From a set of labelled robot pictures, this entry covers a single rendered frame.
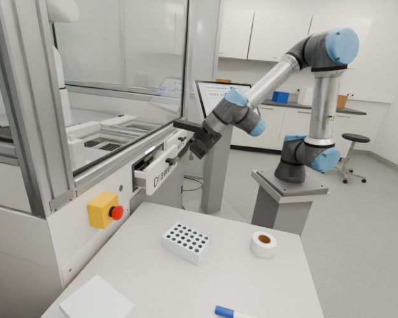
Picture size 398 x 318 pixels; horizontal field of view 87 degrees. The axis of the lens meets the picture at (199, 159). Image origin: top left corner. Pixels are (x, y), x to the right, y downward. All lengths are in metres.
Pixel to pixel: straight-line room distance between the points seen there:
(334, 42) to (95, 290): 0.97
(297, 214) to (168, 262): 0.78
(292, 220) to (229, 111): 0.73
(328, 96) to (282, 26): 3.31
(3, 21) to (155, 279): 0.57
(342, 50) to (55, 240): 0.98
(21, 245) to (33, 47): 0.43
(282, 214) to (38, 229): 0.98
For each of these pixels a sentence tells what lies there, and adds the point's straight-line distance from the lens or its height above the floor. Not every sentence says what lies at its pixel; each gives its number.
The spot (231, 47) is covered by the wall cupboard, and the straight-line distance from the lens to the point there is 4.05.
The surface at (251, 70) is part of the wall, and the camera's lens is 4.41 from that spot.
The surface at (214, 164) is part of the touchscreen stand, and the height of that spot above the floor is 0.54.
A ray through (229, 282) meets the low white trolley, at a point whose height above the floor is 0.76.
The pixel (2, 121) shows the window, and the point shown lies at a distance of 0.53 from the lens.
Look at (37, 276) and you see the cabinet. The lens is 0.70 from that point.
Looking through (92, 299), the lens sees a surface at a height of 0.78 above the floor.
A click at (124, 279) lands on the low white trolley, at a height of 0.76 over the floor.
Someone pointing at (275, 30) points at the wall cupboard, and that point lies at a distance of 4.16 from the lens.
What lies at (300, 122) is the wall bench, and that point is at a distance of 3.97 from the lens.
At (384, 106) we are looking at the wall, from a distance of 5.36.
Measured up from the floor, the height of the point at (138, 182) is 0.85.
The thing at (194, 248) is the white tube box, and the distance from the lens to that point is 0.63.
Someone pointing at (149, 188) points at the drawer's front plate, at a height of 0.85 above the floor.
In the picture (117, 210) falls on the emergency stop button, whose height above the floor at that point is 0.89.
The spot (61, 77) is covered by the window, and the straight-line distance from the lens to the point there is 0.53.
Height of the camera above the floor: 1.24
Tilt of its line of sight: 22 degrees down
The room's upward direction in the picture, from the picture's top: 5 degrees clockwise
